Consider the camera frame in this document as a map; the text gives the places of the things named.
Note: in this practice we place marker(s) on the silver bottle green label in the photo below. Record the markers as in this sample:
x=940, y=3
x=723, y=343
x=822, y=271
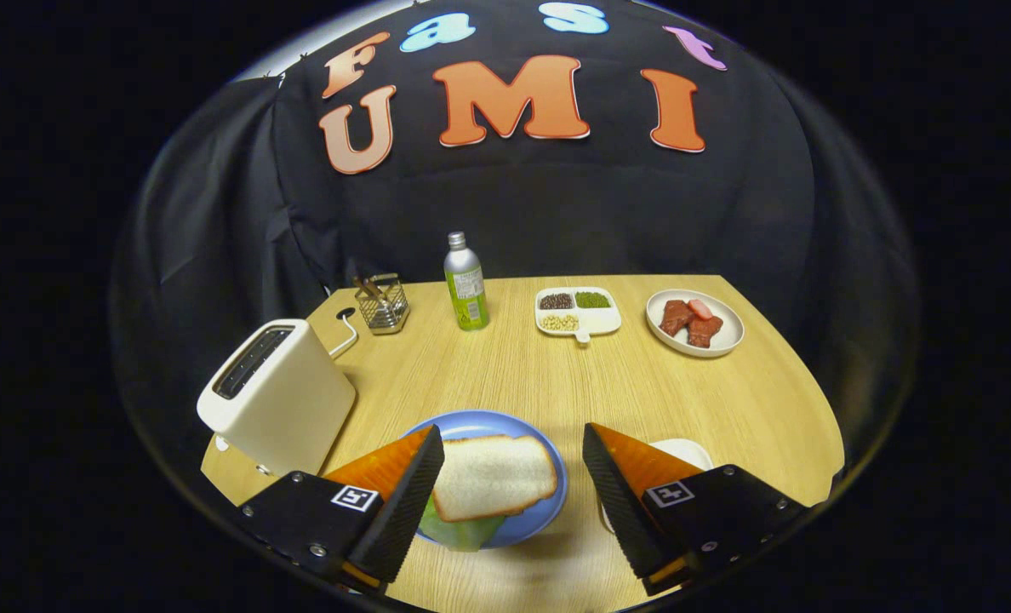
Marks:
x=467, y=289

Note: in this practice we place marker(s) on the blue round plate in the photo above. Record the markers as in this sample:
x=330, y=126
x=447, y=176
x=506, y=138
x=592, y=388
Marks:
x=488, y=421

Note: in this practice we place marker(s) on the green lettuce leaf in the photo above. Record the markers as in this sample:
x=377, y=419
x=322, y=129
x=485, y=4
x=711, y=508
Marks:
x=463, y=535

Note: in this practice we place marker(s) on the white round plate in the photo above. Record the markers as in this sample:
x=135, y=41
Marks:
x=728, y=337

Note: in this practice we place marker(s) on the white square plate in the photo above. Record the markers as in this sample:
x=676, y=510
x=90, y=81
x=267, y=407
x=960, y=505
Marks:
x=684, y=451

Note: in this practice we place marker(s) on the white divided dish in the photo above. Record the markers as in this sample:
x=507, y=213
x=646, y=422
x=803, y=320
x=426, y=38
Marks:
x=604, y=323

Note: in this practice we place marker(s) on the pile of green beans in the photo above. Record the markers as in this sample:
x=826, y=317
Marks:
x=593, y=300

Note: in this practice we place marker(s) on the brown meat slice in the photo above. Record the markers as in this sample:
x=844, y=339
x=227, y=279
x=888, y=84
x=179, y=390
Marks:
x=704, y=332
x=674, y=317

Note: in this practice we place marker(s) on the pink meat slice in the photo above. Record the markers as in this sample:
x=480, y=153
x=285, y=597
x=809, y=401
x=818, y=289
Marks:
x=700, y=308

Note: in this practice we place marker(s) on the pile of pale beans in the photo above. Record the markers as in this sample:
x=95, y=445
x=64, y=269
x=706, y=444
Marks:
x=559, y=322

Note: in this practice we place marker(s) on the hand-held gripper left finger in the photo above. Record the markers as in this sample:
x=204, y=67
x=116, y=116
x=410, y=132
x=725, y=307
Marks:
x=408, y=511

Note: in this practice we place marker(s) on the pile of dark beans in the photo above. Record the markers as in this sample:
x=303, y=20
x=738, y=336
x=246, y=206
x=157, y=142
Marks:
x=556, y=300

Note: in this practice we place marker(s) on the toasted bread slice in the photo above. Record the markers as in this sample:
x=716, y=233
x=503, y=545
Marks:
x=493, y=477

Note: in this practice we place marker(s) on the white toaster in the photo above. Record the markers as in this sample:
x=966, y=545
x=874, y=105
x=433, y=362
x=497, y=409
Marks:
x=293, y=409

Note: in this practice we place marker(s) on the brown sticks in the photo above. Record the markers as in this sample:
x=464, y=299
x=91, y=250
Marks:
x=368, y=289

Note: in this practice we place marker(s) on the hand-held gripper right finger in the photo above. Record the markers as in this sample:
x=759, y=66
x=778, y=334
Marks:
x=620, y=511

